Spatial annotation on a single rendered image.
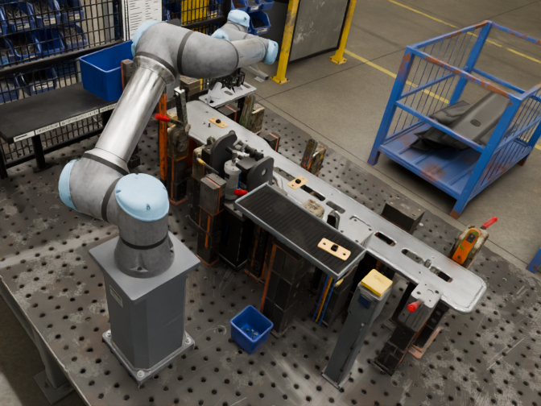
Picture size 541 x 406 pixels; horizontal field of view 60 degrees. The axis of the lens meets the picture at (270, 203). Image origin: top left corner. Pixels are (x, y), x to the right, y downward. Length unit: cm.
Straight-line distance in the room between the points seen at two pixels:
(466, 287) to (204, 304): 85
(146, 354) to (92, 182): 54
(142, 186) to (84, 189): 13
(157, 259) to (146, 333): 25
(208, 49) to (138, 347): 83
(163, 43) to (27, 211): 103
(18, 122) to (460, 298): 161
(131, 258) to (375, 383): 87
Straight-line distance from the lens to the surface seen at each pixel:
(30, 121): 196
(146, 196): 111
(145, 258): 119
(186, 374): 154
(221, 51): 128
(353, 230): 143
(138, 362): 150
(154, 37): 129
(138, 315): 130
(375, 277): 125
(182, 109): 178
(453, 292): 155
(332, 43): 517
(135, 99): 124
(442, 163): 376
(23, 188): 218
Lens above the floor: 204
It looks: 40 degrees down
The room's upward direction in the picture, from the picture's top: 11 degrees clockwise
